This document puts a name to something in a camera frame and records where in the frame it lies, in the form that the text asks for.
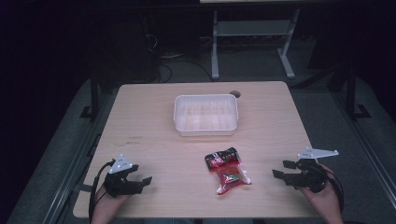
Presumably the white metal desk frame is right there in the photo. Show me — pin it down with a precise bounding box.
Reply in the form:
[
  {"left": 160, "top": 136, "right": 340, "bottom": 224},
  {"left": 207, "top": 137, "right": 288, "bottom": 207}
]
[{"left": 199, "top": 0, "right": 302, "bottom": 80}]

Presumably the person's right hand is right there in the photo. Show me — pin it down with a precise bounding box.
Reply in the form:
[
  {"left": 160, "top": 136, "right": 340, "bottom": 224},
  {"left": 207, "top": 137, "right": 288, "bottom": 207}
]
[{"left": 299, "top": 159, "right": 344, "bottom": 220}]

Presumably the white plastic container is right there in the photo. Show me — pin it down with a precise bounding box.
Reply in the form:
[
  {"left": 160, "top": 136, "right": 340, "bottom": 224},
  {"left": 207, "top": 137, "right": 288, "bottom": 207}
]
[{"left": 173, "top": 93, "right": 240, "bottom": 137}]

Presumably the grey floor rail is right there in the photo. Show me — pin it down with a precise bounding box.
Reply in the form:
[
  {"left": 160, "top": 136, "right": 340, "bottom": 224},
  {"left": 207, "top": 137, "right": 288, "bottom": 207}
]
[
  {"left": 40, "top": 90, "right": 120, "bottom": 224},
  {"left": 330, "top": 90, "right": 396, "bottom": 203}
]

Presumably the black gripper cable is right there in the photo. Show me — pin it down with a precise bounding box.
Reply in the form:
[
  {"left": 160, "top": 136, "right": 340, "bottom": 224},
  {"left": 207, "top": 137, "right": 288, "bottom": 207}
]
[
  {"left": 88, "top": 159, "right": 116, "bottom": 224},
  {"left": 320, "top": 166, "right": 346, "bottom": 216}
]

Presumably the red snack packet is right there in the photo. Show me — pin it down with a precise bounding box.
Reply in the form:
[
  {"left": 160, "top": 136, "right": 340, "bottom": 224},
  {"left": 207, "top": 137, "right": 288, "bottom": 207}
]
[{"left": 204, "top": 147, "right": 252, "bottom": 196}]

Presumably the black floor cable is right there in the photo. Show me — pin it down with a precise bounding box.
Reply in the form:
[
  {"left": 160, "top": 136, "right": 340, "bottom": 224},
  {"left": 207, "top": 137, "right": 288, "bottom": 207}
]
[{"left": 155, "top": 59, "right": 216, "bottom": 84}]

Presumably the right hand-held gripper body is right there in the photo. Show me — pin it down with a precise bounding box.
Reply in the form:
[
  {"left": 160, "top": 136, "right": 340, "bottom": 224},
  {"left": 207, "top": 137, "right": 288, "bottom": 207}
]
[{"left": 288, "top": 147, "right": 340, "bottom": 193}]

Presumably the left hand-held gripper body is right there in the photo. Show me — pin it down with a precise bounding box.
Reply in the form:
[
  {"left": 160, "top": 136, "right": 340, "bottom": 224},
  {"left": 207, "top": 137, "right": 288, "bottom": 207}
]
[{"left": 103, "top": 153, "right": 143, "bottom": 198}]

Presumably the black metal stand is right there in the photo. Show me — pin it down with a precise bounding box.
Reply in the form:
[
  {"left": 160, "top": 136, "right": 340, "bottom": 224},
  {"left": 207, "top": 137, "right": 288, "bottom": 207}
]
[
  {"left": 79, "top": 73, "right": 101, "bottom": 121},
  {"left": 345, "top": 66, "right": 372, "bottom": 121}
]

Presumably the person's left hand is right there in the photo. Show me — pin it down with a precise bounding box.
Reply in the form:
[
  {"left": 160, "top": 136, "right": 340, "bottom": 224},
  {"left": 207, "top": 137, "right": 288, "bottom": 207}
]
[{"left": 92, "top": 185, "right": 131, "bottom": 219}]

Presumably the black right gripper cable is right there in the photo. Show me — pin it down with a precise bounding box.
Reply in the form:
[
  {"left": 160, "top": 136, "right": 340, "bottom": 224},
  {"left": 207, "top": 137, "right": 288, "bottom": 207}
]
[{"left": 320, "top": 166, "right": 346, "bottom": 216}]

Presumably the white floor cable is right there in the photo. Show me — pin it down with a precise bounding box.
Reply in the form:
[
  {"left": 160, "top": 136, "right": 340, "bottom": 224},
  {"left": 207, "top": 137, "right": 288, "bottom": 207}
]
[{"left": 160, "top": 52, "right": 185, "bottom": 61}]

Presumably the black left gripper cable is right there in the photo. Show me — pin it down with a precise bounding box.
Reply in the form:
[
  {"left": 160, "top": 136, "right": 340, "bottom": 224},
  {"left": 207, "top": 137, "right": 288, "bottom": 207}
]
[{"left": 88, "top": 159, "right": 116, "bottom": 224}]

